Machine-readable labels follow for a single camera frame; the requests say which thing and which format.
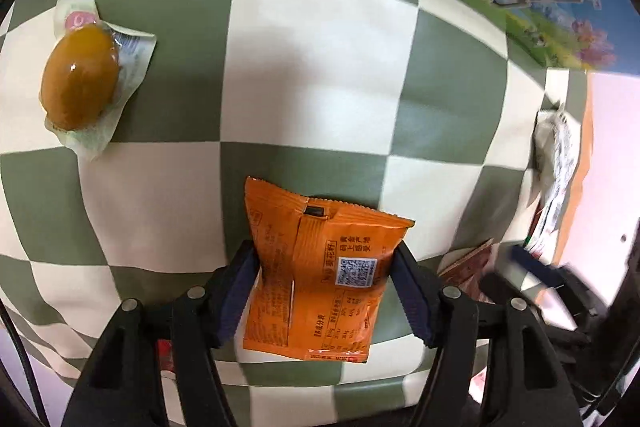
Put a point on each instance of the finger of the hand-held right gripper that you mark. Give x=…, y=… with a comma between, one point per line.
x=525, y=259

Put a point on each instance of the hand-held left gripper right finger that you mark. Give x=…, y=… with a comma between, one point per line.
x=412, y=297

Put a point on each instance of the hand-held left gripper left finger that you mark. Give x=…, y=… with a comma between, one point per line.
x=237, y=294

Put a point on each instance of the orange snack packet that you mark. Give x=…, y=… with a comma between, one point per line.
x=320, y=267

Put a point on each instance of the small red snack packet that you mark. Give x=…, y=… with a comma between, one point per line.
x=164, y=352

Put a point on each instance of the white grey snack packet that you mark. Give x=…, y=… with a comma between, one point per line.
x=552, y=157

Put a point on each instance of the green white checkered mat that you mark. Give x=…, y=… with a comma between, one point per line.
x=310, y=57

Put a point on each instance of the brown egg packet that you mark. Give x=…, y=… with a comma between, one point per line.
x=80, y=77

